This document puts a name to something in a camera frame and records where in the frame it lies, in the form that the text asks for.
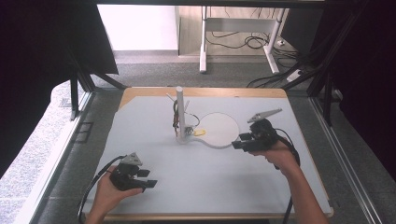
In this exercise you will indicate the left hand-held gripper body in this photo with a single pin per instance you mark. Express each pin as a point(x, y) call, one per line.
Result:
point(124, 179)

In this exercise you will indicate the wooden table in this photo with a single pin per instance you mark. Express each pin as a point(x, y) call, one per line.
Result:
point(218, 92)

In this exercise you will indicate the person's left hand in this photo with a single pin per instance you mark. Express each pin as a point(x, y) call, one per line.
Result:
point(107, 194)

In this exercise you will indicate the white desk frame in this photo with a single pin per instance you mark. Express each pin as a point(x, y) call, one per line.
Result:
point(236, 24)

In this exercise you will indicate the black metal frame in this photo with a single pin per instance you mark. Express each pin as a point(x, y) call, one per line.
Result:
point(74, 96)
point(327, 93)

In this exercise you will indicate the grey table mat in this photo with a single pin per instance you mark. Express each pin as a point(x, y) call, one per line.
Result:
point(202, 186)

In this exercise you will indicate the person's right hand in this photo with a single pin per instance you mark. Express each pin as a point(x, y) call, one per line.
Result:
point(280, 157)

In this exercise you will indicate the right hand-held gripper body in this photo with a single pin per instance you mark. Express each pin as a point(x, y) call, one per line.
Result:
point(263, 133)

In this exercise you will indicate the white power strip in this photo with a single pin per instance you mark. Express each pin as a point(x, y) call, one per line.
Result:
point(294, 75)

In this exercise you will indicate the white key stand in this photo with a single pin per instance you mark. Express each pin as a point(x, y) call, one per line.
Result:
point(218, 130)

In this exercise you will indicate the white wall panel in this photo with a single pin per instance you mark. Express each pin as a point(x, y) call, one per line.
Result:
point(137, 28)

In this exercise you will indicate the black curtain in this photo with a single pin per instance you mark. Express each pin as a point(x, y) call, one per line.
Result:
point(31, 62)
point(367, 77)

